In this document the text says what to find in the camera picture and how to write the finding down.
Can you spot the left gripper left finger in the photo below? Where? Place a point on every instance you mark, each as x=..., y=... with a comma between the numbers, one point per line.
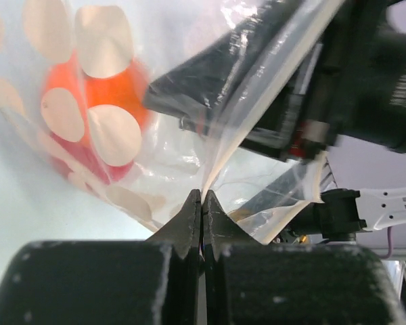
x=154, y=281

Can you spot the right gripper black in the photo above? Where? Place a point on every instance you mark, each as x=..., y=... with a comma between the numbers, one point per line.
x=294, y=127

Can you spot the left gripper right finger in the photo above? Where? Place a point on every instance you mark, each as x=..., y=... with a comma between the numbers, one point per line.
x=251, y=283

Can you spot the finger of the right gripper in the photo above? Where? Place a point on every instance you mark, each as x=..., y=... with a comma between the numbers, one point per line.
x=200, y=88

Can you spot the orange fake fruit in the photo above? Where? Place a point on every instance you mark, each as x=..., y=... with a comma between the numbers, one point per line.
x=69, y=93

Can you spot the clear polka dot zip bag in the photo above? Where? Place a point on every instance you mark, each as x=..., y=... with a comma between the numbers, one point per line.
x=107, y=36

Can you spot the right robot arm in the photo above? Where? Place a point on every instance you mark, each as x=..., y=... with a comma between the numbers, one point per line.
x=286, y=82

